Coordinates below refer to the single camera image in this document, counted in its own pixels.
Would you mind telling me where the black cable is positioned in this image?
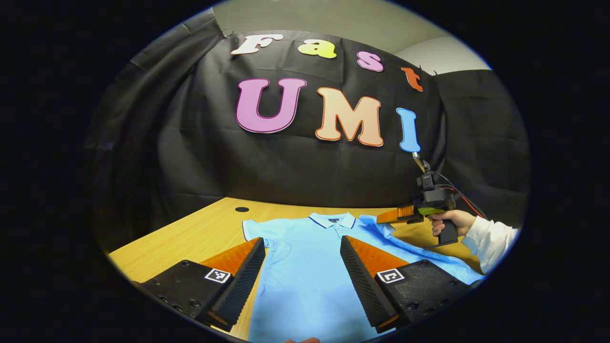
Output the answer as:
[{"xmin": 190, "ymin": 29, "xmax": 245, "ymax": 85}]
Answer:
[{"xmin": 431, "ymin": 171, "xmax": 478, "ymax": 211}]

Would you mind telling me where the light blue polo T-shirt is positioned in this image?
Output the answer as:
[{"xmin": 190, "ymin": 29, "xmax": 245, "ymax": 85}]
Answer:
[{"xmin": 242, "ymin": 212, "xmax": 486, "ymax": 343}]

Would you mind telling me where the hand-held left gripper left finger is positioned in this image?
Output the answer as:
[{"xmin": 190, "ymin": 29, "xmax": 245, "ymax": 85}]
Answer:
[{"xmin": 138, "ymin": 237, "xmax": 266, "ymax": 333}]

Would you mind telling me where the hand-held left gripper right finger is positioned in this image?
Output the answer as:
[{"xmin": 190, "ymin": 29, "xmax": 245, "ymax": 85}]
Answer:
[{"xmin": 339, "ymin": 235, "xmax": 472, "ymax": 334}]

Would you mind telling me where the black backdrop cloth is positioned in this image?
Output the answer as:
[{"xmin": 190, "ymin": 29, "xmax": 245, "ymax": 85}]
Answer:
[{"xmin": 85, "ymin": 10, "xmax": 530, "ymax": 253}]

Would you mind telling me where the red cable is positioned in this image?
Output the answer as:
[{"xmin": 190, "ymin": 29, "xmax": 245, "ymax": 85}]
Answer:
[{"xmin": 439, "ymin": 186, "xmax": 488, "ymax": 220}]

